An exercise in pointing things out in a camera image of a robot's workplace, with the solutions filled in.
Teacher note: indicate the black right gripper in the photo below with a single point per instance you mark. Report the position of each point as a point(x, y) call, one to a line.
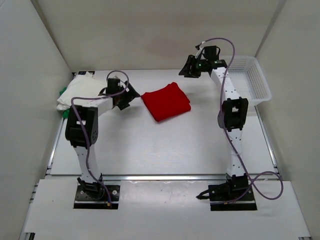
point(189, 71)

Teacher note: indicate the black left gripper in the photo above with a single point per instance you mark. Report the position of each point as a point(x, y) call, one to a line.
point(131, 95)

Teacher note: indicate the red t-shirt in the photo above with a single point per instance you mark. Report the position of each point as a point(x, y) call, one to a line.
point(166, 102)

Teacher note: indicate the white t-shirt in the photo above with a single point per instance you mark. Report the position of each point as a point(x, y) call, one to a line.
point(83, 86)

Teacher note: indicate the green t-shirt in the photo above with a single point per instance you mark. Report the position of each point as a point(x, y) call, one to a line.
point(62, 106)

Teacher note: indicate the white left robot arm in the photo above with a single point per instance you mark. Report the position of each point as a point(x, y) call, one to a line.
point(82, 130)

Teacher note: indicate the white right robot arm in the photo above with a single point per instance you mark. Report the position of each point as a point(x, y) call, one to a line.
point(231, 119)

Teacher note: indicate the white plastic laundry basket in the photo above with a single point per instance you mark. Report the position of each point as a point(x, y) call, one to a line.
point(248, 79)

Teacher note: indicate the dark table label sticker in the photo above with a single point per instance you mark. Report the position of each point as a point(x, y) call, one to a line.
point(92, 72)

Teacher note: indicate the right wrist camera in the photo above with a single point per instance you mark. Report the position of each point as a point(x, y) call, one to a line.
point(200, 50)

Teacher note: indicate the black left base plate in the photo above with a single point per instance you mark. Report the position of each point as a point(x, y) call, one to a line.
point(97, 200)

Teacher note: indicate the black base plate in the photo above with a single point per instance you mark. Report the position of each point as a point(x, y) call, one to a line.
point(97, 200)
point(223, 197)

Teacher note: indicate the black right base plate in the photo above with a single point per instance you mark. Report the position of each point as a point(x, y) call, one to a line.
point(223, 197)

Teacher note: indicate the aluminium rail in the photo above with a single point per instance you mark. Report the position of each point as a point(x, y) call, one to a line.
point(166, 177)

